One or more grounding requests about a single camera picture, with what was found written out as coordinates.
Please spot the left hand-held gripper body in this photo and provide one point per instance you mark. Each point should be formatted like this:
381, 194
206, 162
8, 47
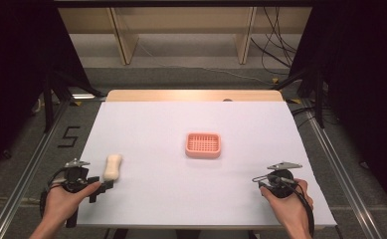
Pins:
73, 176

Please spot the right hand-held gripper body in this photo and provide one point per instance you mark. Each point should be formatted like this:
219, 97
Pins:
282, 181

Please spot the person's right hand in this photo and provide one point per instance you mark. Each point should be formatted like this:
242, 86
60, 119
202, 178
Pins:
289, 205

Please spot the person's left hand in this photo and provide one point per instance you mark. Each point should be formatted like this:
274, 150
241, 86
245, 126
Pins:
61, 200

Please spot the pink soap dish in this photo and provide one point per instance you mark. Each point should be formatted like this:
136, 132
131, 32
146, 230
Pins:
203, 145

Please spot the white table cover sheet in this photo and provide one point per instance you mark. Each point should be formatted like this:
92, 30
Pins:
194, 192

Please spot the black tripod stand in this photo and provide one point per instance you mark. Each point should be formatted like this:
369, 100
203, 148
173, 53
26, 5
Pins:
53, 96
315, 93

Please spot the dark curtain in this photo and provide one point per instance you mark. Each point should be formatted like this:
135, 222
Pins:
18, 73
363, 83

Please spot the light wooden desk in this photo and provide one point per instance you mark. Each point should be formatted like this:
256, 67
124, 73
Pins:
181, 20

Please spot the metal floor rail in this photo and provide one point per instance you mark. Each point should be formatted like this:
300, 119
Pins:
28, 176
342, 172

